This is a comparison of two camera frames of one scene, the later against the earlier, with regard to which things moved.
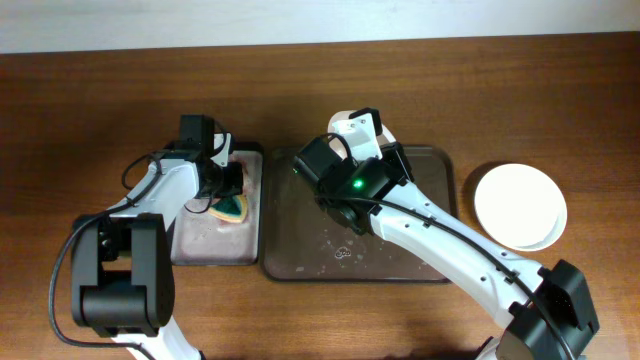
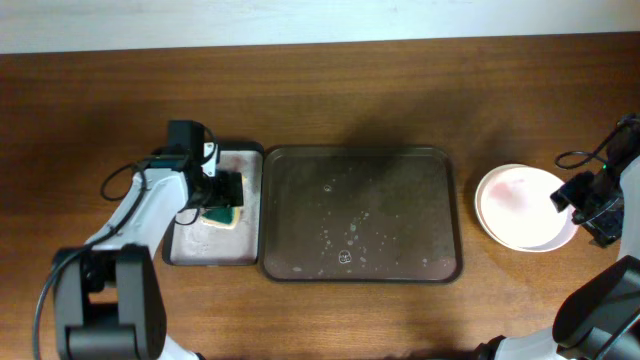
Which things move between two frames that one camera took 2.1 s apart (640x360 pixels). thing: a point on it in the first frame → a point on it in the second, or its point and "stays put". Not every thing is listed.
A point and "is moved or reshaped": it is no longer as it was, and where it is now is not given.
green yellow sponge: x=233 y=208 is moved or reshaped
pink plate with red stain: x=337 y=144 → x=518 y=210
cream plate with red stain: x=520 y=206 stays put
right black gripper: x=393 y=155 → x=601 y=229
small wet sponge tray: x=203 y=239 stays put
